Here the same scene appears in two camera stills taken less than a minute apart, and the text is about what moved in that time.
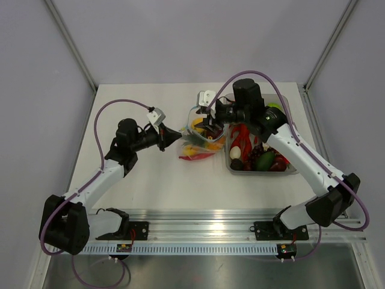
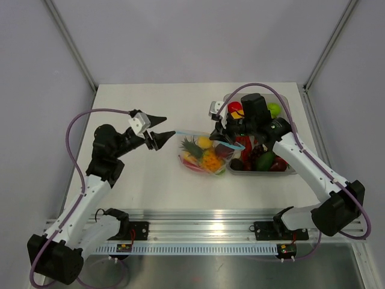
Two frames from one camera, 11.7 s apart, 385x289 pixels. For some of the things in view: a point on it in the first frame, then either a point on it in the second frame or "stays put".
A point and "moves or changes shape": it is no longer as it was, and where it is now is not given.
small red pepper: (196, 156) -> (191, 165)
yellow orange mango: (190, 150) -> (185, 155)
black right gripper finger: (208, 122) -> (220, 134)
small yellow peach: (196, 121) -> (204, 142)
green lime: (274, 105) stays put
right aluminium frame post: (340, 26) stays put
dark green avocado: (265, 161) stays put
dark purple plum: (236, 164) stays put
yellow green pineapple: (194, 144) -> (210, 161)
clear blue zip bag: (201, 140) moves or changes shape
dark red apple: (280, 164) stays put
